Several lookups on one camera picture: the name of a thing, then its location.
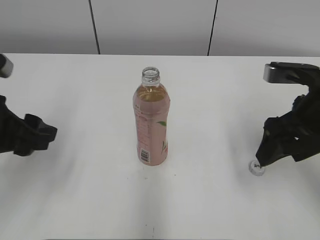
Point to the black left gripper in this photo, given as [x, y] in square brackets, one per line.
[23, 136]

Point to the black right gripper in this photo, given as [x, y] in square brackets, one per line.
[295, 134]

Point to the white bottle cap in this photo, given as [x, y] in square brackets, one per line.
[255, 168]

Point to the pink label oolong tea bottle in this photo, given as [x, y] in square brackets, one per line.
[151, 104]

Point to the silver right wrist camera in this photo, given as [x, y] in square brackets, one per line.
[292, 73]

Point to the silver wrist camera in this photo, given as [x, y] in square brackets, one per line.
[292, 73]
[6, 67]

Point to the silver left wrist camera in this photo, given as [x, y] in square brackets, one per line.
[6, 67]

